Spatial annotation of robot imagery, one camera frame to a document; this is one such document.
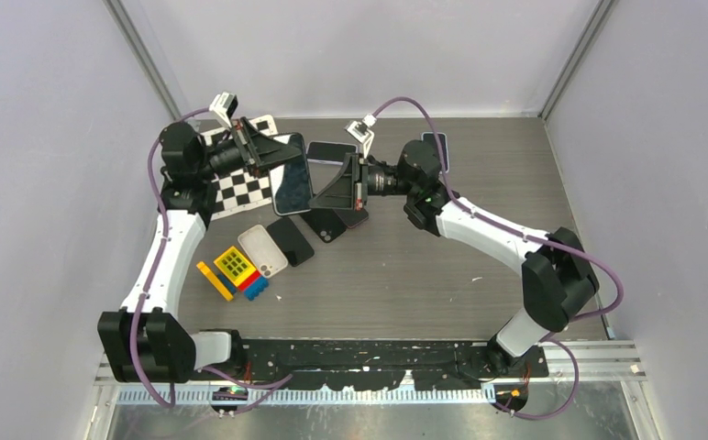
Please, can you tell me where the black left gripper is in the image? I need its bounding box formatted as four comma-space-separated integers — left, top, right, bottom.
197, 118, 302, 182

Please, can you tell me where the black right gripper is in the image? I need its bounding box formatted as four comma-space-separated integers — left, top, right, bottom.
310, 155, 416, 213

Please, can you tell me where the black phone case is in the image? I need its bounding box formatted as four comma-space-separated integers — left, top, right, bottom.
335, 208, 370, 229
300, 209, 348, 243

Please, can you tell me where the black phone purple edge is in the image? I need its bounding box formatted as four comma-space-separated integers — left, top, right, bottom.
270, 133, 314, 216

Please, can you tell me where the beige phone case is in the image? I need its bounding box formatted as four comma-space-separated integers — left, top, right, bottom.
238, 225, 289, 279

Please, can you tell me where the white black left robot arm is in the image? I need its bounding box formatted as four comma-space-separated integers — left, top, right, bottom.
97, 118, 302, 383

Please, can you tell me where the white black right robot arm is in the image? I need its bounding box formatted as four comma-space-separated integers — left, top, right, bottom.
310, 140, 600, 377

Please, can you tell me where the checkerboard calibration mat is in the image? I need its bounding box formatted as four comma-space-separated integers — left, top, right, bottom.
201, 115, 278, 220

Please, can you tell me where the yellow red blue block house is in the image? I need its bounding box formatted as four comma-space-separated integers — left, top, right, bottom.
214, 246, 269, 301

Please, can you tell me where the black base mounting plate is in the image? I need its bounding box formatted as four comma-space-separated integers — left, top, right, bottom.
215, 339, 548, 391

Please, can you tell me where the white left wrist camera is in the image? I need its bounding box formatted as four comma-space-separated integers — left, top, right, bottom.
208, 92, 238, 129

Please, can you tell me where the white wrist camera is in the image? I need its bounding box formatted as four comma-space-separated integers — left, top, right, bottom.
345, 115, 377, 159
208, 92, 238, 129

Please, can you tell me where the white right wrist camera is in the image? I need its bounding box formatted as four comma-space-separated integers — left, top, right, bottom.
345, 115, 377, 159

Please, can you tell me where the aluminium frame rail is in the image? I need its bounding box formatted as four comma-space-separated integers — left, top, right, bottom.
93, 339, 648, 407

